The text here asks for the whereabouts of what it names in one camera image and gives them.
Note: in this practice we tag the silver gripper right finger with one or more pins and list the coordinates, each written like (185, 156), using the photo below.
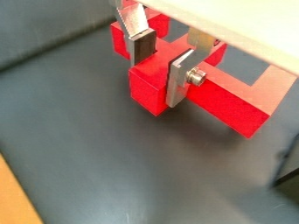
(184, 73)

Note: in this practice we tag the red E-shaped block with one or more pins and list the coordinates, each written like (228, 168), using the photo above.
(260, 27)

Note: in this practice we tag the yellow base board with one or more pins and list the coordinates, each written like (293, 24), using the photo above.
(16, 208)

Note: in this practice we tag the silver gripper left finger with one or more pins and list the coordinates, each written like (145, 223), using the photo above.
(140, 36)

